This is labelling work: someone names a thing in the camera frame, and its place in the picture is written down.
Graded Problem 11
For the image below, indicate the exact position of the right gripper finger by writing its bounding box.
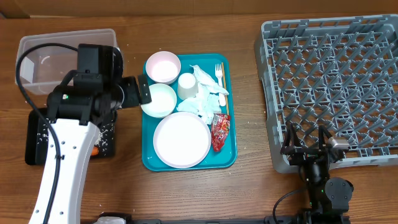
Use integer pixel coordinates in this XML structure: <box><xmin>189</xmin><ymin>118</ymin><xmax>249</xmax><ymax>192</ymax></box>
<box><xmin>318</xmin><ymin>125</ymin><xmax>333</xmax><ymax>149</ymax></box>
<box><xmin>281</xmin><ymin>123</ymin><xmax>302</xmax><ymax>152</ymax></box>

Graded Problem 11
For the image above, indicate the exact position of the white bowl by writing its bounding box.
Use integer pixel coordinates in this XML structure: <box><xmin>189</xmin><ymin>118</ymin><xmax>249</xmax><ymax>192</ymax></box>
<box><xmin>141</xmin><ymin>83</ymin><xmax>177</xmax><ymax>118</ymax></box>

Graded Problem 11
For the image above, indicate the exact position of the pink bowl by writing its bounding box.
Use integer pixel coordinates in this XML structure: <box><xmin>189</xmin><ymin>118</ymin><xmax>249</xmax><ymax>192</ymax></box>
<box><xmin>145</xmin><ymin>51</ymin><xmax>182</xmax><ymax>85</ymax></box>

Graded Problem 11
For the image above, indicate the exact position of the white round plate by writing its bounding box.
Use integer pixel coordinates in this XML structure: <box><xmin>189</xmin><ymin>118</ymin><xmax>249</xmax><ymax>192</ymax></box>
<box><xmin>152</xmin><ymin>112</ymin><xmax>211</xmax><ymax>169</ymax></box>

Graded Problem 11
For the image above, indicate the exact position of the orange carrot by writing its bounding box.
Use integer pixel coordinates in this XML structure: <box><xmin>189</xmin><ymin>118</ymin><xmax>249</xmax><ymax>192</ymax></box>
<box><xmin>91</xmin><ymin>146</ymin><xmax>100</xmax><ymax>156</ymax></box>

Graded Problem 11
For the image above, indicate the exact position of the red snack wrapper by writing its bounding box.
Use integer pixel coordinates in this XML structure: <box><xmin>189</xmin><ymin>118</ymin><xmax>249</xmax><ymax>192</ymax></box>
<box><xmin>211</xmin><ymin>113</ymin><xmax>230</xmax><ymax>152</ymax></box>

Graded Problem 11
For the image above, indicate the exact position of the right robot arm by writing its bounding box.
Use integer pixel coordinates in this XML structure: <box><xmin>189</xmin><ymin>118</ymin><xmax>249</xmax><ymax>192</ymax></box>
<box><xmin>272</xmin><ymin>123</ymin><xmax>354</xmax><ymax>223</ymax></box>

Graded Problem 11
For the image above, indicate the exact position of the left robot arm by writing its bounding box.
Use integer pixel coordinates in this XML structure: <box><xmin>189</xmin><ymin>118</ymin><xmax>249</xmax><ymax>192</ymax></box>
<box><xmin>18</xmin><ymin>44</ymin><xmax>152</xmax><ymax>223</ymax></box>

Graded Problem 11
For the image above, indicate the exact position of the grey dishwasher rack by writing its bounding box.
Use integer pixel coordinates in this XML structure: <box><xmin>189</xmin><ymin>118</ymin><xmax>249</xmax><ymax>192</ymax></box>
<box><xmin>254</xmin><ymin>14</ymin><xmax>397</xmax><ymax>173</ymax></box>

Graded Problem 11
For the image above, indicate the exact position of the white paper cup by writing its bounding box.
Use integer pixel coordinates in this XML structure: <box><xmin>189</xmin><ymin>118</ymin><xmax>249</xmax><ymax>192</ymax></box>
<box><xmin>177</xmin><ymin>73</ymin><xmax>198</xmax><ymax>100</ymax></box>

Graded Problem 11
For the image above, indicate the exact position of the spilled rice pile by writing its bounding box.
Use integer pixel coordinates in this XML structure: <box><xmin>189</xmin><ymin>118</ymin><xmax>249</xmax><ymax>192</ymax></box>
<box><xmin>94</xmin><ymin>123</ymin><xmax>114</xmax><ymax>156</ymax></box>

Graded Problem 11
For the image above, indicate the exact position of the crumpled white napkin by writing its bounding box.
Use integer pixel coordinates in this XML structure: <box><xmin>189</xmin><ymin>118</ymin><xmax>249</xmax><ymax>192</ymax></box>
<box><xmin>177</xmin><ymin>65</ymin><xmax>229</xmax><ymax>125</ymax></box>

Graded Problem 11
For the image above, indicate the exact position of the teal plastic serving tray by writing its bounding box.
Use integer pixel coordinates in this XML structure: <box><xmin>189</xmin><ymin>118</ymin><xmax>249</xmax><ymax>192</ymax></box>
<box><xmin>142</xmin><ymin>53</ymin><xmax>238</xmax><ymax>172</ymax></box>

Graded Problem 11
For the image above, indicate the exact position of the white plastic fork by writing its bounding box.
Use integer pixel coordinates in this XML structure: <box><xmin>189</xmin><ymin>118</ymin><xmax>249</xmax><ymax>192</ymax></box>
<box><xmin>215</xmin><ymin>64</ymin><xmax>226</xmax><ymax>107</ymax></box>

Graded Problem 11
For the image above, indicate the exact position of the wooden chopstick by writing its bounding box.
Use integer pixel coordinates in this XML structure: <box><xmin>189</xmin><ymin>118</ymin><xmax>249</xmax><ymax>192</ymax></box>
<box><xmin>221</xmin><ymin>62</ymin><xmax>230</xmax><ymax>116</ymax></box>

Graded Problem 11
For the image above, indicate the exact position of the clear plastic bin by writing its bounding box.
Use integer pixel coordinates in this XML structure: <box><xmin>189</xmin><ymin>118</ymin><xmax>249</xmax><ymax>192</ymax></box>
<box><xmin>17</xmin><ymin>29</ymin><xmax>118</xmax><ymax>95</ymax></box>

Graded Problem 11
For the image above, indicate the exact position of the black plastic tray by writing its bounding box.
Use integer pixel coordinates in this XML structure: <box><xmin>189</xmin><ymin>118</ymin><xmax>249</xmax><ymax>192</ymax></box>
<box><xmin>25</xmin><ymin>110</ymin><xmax>118</xmax><ymax>166</ymax></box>

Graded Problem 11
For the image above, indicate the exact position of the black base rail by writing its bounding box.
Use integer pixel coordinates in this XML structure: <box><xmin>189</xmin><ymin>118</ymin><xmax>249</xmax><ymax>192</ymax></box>
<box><xmin>93</xmin><ymin>212</ymin><xmax>299</xmax><ymax>224</ymax></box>

